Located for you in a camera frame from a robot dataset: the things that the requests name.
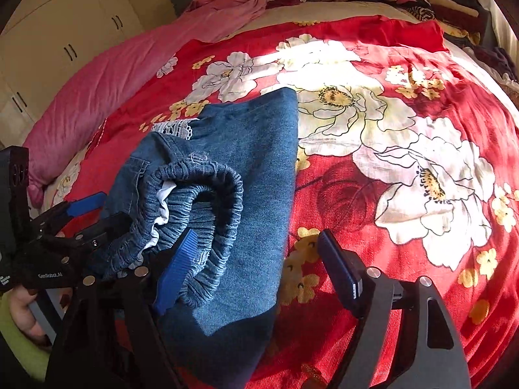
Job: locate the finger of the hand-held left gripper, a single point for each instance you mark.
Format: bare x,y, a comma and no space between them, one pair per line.
109,227
87,204

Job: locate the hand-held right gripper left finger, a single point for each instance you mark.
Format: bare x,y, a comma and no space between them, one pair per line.
176,267

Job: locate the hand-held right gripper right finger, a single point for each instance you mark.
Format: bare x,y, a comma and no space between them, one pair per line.
342,269

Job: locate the blue denim pants lace trim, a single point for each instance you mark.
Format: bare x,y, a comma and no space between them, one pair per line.
251,162

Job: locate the person's left forearm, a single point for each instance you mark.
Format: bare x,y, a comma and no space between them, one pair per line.
18,352

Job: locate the person's left hand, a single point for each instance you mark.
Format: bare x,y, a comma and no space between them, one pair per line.
24,312

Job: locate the red floral blanket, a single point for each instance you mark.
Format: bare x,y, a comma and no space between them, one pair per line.
405,210

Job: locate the pink quilt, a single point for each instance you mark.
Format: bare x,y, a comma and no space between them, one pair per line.
121,73

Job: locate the cream wardrobe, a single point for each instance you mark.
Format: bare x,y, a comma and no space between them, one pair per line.
61,28

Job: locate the ruffled dark cushion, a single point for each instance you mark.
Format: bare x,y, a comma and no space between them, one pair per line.
492,58

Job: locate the beige bed sheet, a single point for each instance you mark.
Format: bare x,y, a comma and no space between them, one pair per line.
340,10

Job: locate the dark red cloth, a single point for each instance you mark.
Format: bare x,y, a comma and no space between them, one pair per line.
286,1

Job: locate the light curtain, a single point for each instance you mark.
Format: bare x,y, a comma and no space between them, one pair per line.
498,12

